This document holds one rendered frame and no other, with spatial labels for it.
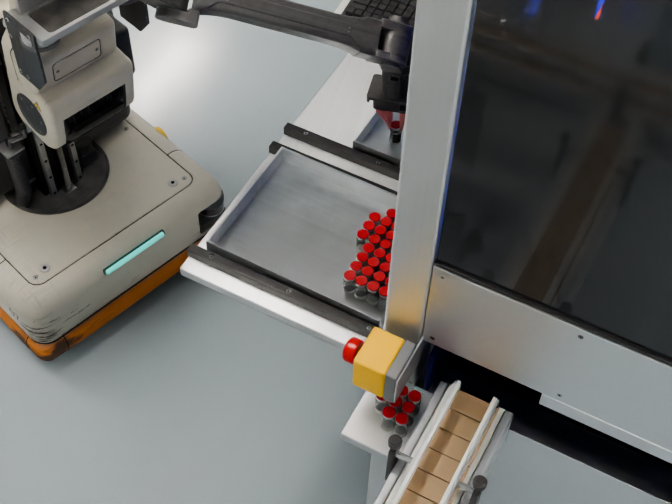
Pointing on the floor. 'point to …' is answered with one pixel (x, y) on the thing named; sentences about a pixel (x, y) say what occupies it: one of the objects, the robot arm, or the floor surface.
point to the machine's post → (424, 173)
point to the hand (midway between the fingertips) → (395, 125)
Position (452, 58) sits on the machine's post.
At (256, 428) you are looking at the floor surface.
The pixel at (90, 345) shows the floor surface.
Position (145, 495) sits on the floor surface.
